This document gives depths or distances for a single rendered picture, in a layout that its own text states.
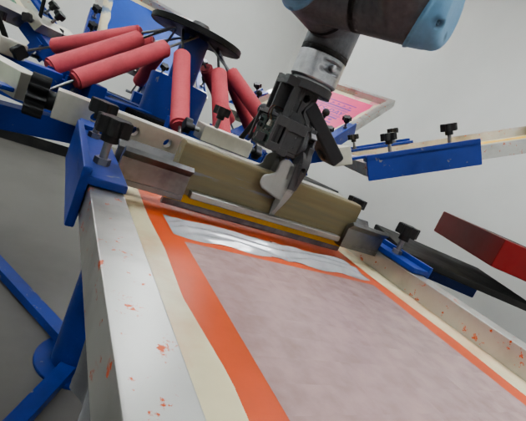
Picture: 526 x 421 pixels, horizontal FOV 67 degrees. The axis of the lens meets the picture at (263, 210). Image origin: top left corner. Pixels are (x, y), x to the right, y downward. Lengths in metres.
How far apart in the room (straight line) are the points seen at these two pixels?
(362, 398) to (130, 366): 0.20
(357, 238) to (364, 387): 0.43
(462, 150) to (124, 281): 1.02
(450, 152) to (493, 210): 1.59
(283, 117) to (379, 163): 0.56
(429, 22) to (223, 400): 0.41
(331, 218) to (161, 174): 0.32
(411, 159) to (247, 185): 0.62
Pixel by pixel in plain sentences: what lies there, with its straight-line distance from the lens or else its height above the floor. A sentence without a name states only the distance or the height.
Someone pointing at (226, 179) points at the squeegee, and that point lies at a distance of 0.60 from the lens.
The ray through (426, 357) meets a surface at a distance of 0.52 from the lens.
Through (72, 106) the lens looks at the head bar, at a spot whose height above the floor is 1.02.
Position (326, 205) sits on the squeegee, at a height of 1.04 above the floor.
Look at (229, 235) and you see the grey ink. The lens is 0.56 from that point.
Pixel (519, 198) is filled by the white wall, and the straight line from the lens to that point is 2.70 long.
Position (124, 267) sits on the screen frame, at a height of 0.99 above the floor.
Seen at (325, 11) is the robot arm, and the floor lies 1.27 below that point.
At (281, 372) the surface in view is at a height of 0.96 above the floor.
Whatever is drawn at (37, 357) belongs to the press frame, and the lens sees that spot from 1.79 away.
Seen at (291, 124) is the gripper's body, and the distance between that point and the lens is 0.60.
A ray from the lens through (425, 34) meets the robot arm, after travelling 0.49.
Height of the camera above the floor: 1.12
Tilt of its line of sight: 11 degrees down
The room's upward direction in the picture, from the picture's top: 24 degrees clockwise
